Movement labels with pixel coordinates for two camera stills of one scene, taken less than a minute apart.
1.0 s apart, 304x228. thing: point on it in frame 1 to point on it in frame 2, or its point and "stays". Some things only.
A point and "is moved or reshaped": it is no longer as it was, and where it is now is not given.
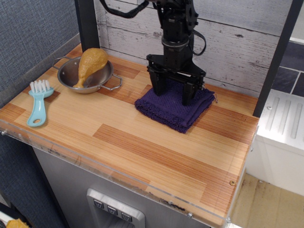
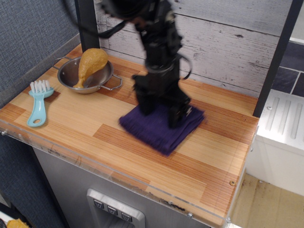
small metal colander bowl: (68, 76) stays
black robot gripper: (176, 64) to (154, 87)
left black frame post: (87, 24) stays
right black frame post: (277, 56) stays
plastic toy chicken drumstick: (91, 60) stays
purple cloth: (168, 109) is moved or reshaped
